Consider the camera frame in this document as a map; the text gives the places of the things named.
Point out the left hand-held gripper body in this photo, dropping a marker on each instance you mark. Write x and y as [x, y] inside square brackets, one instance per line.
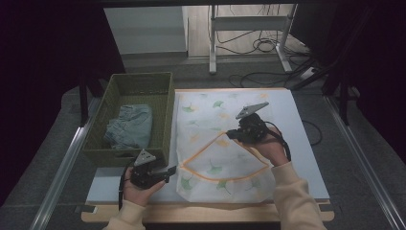
[143, 175]

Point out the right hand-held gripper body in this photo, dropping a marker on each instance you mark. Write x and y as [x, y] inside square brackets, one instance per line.
[252, 129]

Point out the green woven basket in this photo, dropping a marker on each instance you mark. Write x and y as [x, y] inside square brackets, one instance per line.
[127, 158]

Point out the white leaf-print laundry bag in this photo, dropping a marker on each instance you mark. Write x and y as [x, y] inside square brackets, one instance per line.
[204, 111]

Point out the light blue jeans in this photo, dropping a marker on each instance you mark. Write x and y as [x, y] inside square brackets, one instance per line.
[130, 127]

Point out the person's left hand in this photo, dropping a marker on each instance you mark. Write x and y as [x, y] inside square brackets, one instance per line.
[139, 195]

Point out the person's right hand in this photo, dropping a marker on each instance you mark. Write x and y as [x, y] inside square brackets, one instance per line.
[273, 150]

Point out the white table cover sheet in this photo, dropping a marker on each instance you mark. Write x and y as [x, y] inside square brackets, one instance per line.
[300, 121]

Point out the white power strip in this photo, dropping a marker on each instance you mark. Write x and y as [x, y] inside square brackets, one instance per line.
[308, 73]

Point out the white metal stand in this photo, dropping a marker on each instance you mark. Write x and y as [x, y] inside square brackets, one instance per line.
[212, 48]

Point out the black stand leg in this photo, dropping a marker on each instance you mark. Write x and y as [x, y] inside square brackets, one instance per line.
[83, 102]
[343, 105]

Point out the white cabinet panel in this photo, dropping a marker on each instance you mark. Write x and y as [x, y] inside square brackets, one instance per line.
[143, 28]

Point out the dark curtain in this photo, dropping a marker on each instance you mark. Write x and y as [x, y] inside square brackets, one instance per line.
[376, 64]
[38, 80]

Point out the aluminium rail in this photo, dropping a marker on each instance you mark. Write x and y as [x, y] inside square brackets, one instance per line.
[367, 166]
[60, 179]

